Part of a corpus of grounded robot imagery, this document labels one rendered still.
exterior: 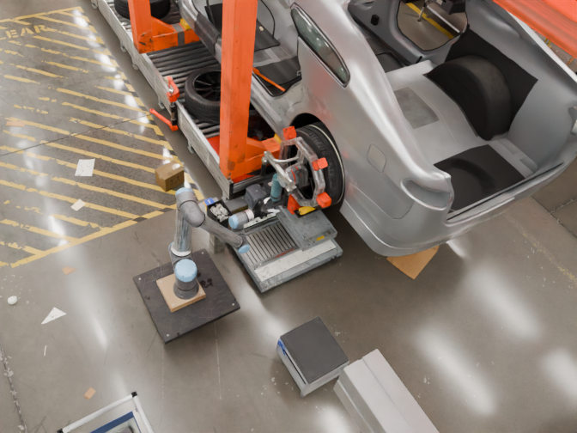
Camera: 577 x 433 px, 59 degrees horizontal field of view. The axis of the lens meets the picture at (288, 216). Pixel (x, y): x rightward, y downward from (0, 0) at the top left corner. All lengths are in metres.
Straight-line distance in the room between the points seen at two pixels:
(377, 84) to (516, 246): 2.59
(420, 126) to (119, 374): 3.04
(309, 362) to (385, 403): 2.73
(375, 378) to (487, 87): 3.85
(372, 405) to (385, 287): 3.61
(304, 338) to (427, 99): 2.33
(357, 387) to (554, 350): 4.01
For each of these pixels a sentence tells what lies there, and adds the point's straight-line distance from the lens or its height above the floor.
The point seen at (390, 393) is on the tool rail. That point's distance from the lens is 0.96.
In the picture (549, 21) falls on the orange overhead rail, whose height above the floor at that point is 3.00.
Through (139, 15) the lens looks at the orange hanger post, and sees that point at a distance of 5.43.
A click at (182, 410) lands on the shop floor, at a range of 3.87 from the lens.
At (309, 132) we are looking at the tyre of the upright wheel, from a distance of 3.83.
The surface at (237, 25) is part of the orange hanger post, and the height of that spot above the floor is 1.94.
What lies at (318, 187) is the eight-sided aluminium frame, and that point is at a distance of 3.73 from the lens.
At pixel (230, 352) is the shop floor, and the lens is 4.02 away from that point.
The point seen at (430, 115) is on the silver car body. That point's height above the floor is 1.04.
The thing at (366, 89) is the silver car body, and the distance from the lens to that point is 3.35.
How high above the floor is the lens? 3.68
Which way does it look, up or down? 51 degrees down
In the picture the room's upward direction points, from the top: 11 degrees clockwise
